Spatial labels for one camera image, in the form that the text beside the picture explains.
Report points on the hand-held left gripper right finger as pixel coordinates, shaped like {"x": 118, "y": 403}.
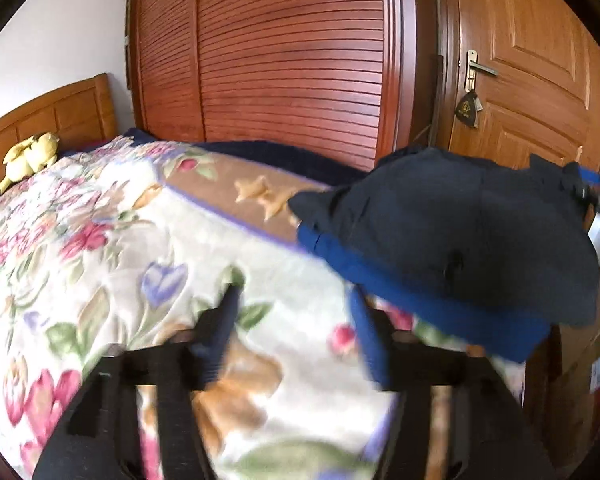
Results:
{"x": 370, "y": 340}

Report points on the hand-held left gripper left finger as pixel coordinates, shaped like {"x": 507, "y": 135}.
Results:
{"x": 215, "y": 330}

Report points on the black button coat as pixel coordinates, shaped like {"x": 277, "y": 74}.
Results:
{"x": 455, "y": 240}

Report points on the blue folded cloth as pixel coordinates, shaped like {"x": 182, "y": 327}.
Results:
{"x": 430, "y": 305}

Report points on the floral blanket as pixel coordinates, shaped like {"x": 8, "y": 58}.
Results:
{"x": 130, "y": 240}

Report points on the wooden door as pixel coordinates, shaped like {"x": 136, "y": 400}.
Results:
{"x": 530, "y": 60}

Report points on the dark key tag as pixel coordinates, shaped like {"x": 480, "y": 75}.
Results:
{"x": 466, "y": 110}

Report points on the cardboard box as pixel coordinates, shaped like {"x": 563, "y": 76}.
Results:
{"x": 570, "y": 360}

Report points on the navy bed sheet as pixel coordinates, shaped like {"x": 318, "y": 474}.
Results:
{"x": 280, "y": 157}

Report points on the yellow plush toy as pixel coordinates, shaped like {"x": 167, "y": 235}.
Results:
{"x": 27, "y": 157}

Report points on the wooden bed headboard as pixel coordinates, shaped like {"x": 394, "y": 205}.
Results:
{"x": 55, "y": 115}

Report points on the wooden slatted wardrobe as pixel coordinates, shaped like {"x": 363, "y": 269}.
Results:
{"x": 280, "y": 60}

